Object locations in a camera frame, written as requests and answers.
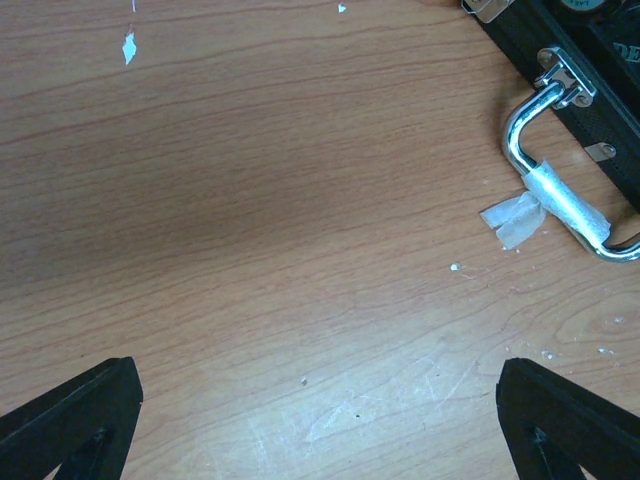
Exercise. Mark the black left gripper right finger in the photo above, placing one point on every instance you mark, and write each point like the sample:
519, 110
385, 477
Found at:
556, 429

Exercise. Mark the black poker set case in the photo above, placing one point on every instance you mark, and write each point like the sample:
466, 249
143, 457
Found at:
582, 61

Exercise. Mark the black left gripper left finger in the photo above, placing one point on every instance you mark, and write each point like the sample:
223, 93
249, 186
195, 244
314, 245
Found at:
82, 429

